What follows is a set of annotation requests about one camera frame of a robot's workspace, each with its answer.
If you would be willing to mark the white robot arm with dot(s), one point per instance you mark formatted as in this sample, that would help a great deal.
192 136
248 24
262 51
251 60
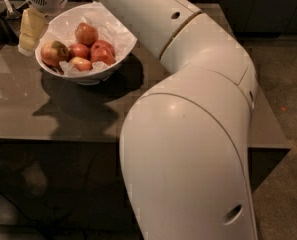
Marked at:
184 143

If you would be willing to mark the large yellow-red apple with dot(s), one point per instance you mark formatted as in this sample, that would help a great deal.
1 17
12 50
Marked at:
53 52

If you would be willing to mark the red apple behind top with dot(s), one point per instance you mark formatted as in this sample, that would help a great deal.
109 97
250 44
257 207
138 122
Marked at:
86 34

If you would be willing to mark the black white marker tag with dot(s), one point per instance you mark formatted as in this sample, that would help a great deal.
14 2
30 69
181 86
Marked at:
22 6

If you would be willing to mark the pale red apple front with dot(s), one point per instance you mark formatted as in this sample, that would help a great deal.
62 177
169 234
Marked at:
81 64

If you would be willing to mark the red apple middle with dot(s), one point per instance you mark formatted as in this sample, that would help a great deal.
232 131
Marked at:
103 43

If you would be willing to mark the small apple left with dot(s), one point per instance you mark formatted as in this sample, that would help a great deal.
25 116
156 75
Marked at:
78 50

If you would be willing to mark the white ceramic bowl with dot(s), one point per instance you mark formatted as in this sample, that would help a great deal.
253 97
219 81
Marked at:
62 28

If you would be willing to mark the red apple right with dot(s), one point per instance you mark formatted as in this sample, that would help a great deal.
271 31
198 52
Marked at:
102 54

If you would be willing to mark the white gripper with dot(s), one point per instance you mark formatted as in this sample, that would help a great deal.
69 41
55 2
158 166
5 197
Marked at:
47 0

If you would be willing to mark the black scoop with white handle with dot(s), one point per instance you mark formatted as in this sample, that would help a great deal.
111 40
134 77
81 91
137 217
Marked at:
12 20

